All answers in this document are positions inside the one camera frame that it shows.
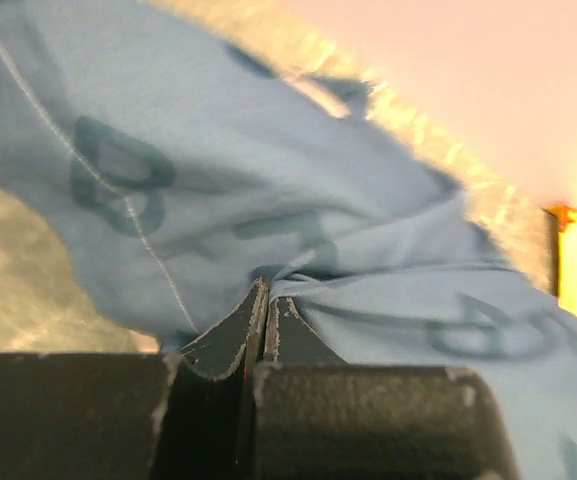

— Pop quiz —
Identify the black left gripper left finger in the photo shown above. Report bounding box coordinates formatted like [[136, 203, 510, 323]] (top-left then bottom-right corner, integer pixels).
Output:
[[0, 279, 269, 479]]

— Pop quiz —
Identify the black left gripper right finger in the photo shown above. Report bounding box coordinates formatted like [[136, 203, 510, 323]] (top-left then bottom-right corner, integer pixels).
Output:
[[252, 298, 520, 479]]

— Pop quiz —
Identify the blue cartoon print pillowcase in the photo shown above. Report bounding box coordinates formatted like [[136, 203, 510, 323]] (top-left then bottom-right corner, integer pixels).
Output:
[[0, 1, 577, 479]]

